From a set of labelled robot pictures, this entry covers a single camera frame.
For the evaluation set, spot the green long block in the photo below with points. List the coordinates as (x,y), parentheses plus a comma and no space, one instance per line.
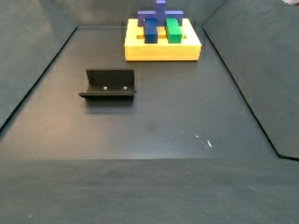
(172,31)

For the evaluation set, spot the blue long block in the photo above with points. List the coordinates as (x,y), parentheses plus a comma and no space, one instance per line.
(149,31)

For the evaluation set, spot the purple cross block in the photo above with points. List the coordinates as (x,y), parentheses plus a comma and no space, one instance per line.
(159,14)

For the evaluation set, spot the yellow base board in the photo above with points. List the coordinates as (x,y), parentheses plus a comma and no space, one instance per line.
(163,51)

